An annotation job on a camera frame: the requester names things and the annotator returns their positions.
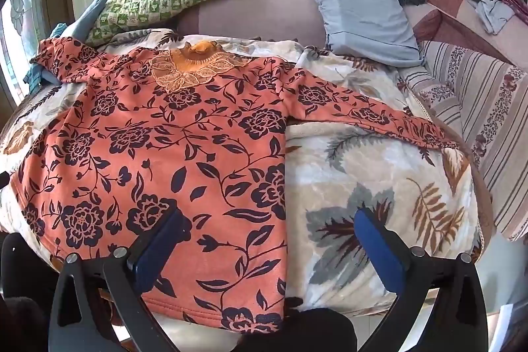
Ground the orange floral sweater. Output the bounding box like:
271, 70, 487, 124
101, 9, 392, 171
11, 38, 449, 333

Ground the cream leaf-pattern blanket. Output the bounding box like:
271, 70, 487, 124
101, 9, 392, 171
1, 29, 490, 314

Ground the blue folded cloth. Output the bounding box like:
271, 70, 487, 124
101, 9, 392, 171
22, 0, 109, 95

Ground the striped floral pillow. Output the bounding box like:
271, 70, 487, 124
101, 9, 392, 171
400, 41, 527, 241

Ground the mauve bed headboard cushion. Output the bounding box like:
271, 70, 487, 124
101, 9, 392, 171
169, 0, 326, 48

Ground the pink maroon quilt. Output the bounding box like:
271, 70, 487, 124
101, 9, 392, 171
404, 0, 528, 71

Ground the grey crumpled cloth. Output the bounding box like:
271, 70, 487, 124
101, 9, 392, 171
466, 0, 514, 35

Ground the light blue pillow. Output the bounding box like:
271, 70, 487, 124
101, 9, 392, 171
315, 0, 422, 68

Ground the magenta cloth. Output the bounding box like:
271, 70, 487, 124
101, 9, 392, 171
499, 0, 528, 24

